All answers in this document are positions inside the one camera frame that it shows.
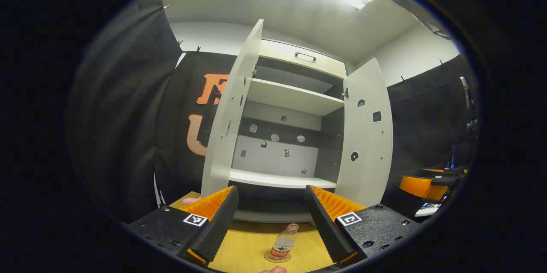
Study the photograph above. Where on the white cabinet door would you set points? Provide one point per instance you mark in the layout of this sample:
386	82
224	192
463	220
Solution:
367	136
230	115

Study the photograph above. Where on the round wooden coaster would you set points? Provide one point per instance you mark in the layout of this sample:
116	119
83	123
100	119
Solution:
271	259

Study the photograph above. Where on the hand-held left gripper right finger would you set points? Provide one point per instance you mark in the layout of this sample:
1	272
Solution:
327	230

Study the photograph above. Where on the white side table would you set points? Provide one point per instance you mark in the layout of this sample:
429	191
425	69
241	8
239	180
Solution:
427	209

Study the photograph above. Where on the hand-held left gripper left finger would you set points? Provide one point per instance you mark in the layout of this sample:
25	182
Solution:
218	230

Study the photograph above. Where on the white cabinet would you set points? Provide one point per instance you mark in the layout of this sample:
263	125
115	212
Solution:
290	95

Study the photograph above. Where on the small pink object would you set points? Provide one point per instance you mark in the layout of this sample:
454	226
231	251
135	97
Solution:
191	200

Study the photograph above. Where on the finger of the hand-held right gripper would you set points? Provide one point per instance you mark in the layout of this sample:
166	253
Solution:
453	172
421	186

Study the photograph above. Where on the black backdrop cloth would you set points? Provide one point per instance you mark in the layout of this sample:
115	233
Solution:
423	127
124	115

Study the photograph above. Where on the clear water bottle red label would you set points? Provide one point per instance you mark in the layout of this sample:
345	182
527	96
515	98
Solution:
283	243

